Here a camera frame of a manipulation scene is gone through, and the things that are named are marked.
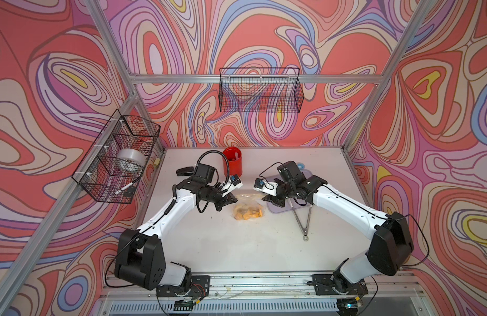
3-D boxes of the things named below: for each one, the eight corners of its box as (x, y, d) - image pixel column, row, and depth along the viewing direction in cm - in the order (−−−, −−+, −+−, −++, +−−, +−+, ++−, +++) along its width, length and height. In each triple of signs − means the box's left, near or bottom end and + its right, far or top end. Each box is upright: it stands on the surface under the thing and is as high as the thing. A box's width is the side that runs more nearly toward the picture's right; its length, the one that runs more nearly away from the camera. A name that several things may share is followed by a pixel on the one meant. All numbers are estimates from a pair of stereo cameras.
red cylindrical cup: (224, 176, 108) (221, 159, 97) (225, 163, 114) (223, 146, 103) (242, 176, 108) (242, 159, 97) (242, 163, 114) (242, 146, 103)
